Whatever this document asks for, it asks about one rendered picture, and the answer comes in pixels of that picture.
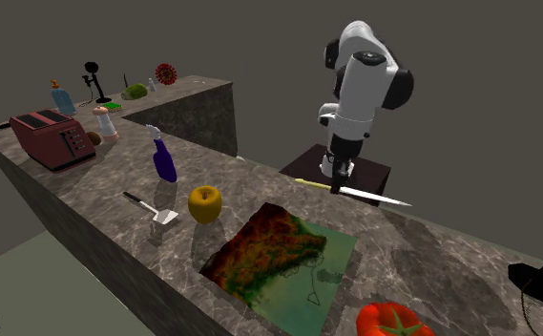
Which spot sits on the yellow apple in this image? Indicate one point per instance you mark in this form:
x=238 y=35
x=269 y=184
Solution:
x=205 y=204

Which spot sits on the dark robot stand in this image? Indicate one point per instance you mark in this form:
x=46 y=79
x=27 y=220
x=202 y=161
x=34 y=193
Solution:
x=368 y=173

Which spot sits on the purple spray bottle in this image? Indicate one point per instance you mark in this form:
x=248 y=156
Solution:
x=164 y=163

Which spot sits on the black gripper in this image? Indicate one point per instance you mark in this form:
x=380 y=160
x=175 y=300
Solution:
x=341 y=173

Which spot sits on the blue bottle with orange cap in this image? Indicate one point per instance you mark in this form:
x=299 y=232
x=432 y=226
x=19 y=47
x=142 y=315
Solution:
x=64 y=102

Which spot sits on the red toaster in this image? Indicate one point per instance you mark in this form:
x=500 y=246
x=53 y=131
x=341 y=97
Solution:
x=47 y=137

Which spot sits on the green sponge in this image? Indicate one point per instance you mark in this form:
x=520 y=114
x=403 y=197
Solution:
x=113 y=107

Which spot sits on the red spiky ball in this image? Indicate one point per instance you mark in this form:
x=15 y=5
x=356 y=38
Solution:
x=166 y=74

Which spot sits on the small white bottle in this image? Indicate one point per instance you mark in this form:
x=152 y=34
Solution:
x=152 y=85

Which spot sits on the brown kiwi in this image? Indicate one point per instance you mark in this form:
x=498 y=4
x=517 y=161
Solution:
x=94 y=138

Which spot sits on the white and pink pepper mill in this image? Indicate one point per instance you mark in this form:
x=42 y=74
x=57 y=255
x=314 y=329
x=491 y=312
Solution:
x=106 y=123

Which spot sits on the black stand with round head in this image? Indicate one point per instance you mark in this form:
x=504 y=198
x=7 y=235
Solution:
x=91 y=68

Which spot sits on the red tomato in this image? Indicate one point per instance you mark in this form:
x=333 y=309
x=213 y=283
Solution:
x=378 y=319

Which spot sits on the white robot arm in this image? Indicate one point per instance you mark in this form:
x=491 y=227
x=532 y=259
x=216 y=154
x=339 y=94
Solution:
x=361 y=88

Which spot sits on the green mossy lump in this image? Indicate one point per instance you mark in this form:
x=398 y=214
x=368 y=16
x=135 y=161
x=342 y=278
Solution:
x=135 y=91

